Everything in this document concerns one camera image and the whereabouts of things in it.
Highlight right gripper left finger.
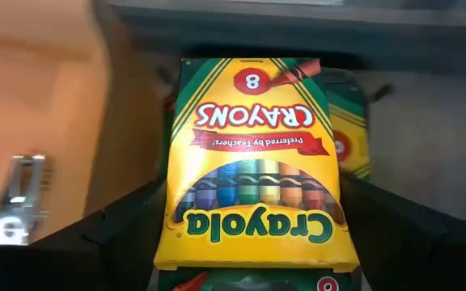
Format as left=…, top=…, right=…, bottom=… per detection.
left=30, top=177, right=168, bottom=291

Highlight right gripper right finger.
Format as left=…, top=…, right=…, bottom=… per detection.
left=340, top=173, right=466, bottom=291

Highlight pliers with yellow-green handles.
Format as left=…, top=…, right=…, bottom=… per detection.
left=0, top=153, right=54, bottom=247

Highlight yellow green crayon box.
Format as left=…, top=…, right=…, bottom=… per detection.
left=153, top=57, right=361, bottom=273
left=322, top=67, right=372, bottom=182
left=146, top=266, right=356, bottom=291

